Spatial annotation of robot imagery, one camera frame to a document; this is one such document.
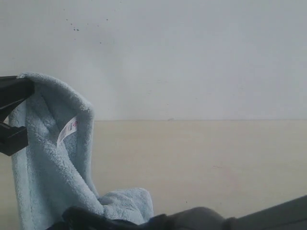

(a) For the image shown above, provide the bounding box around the light blue terry towel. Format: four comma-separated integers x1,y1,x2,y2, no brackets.
9,73,154,230

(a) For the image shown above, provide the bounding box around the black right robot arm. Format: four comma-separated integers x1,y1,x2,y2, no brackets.
62,196,307,230

